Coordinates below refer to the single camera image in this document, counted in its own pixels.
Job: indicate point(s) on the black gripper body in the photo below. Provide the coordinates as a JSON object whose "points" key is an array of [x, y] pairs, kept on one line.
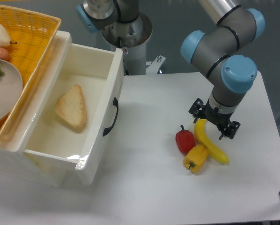
{"points": [[222, 121]]}

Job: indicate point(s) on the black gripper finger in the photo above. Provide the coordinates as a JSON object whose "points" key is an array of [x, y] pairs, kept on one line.
{"points": [[228, 129], [196, 110]]}

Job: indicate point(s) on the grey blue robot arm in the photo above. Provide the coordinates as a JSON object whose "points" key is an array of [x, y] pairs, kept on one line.
{"points": [[214, 55]]}

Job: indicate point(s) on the white drawer cabinet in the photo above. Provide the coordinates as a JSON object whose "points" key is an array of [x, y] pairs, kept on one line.
{"points": [[14, 161]]}

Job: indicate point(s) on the yellow banana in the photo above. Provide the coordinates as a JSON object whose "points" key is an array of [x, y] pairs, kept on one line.
{"points": [[201, 138]]}

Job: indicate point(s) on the red bell pepper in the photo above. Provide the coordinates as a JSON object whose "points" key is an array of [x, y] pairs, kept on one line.
{"points": [[185, 140]]}

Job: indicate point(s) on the yellow bell pepper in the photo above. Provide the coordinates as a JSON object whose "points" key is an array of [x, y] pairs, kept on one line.
{"points": [[195, 158]]}

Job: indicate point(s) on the triangular bread slice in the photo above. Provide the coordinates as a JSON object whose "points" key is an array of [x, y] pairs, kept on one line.
{"points": [[71, 108]]}

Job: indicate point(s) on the yellow woven basket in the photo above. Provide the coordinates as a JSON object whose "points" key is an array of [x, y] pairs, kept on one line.
{"points": [[32, 33]]}

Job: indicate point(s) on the grey plate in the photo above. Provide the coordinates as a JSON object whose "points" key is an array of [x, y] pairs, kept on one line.
{"points": [[11, 86]]}

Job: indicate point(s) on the white metal bracket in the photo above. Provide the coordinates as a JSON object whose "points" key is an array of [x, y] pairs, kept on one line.
{"points": [[155, 67]]}

